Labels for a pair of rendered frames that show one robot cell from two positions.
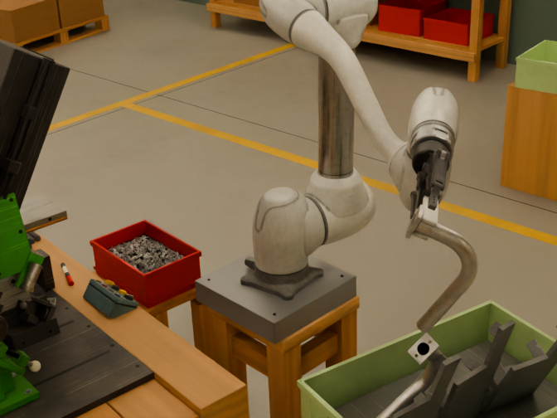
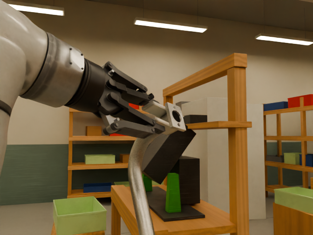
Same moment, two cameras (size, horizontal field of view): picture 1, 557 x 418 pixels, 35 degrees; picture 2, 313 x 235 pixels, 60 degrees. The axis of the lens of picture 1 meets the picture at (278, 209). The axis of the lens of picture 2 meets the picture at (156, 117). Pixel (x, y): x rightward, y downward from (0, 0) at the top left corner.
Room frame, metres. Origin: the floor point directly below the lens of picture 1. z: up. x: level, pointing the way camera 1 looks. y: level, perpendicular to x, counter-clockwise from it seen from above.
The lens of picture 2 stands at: (1.94, -0.02, 1.45)
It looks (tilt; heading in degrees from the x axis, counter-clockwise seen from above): 4 degrees up; 210
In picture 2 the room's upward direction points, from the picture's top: straight up
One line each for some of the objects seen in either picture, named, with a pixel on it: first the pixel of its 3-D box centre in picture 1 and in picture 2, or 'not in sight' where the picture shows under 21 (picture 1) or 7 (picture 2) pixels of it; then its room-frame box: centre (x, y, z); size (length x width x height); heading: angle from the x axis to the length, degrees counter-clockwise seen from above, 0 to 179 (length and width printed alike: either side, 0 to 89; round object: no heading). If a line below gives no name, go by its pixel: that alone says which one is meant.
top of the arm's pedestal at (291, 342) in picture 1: (283, 304); not in sight; (2.23, 0.00, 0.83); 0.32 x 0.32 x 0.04; 43
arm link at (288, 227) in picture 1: (283, 226); not in sight; (2.23, -0.01, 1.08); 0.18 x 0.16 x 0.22; 124
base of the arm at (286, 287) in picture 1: (276, 268); not in sight; (2.24, 0.01, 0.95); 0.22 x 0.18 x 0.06; 52
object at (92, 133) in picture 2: not in sight; (138, 148); (-3.21, -3.42, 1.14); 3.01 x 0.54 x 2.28; 137
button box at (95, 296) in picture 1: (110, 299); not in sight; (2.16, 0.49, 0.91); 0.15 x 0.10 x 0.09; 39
